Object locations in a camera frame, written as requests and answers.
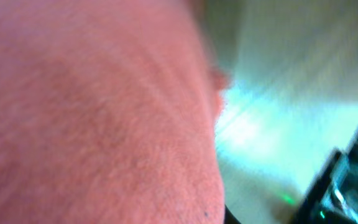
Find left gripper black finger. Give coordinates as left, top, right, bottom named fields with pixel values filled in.
left=224, top=206, right=241, bottom=224

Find orange McKinney Boyd soccer t-shirt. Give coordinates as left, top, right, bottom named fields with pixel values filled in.
left=0, top=0, right=225, bottom=223

